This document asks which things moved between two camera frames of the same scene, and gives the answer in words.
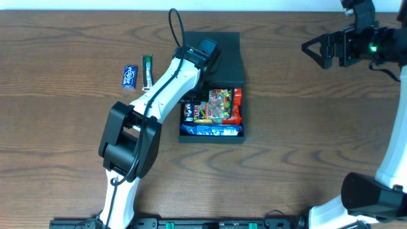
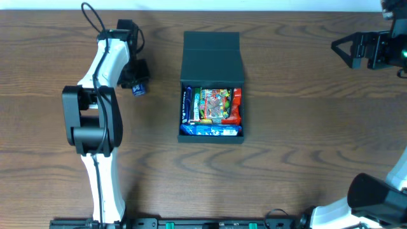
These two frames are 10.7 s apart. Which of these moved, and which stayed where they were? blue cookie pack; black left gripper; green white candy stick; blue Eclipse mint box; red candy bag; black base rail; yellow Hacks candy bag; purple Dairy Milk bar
Moved: black left gripper; blue Eclipse mint box; green white candy stick
Stayed: black base rail; blue cookie pack; red candy bag; yellow Hacks candy bag; purple Dairy Milk bar
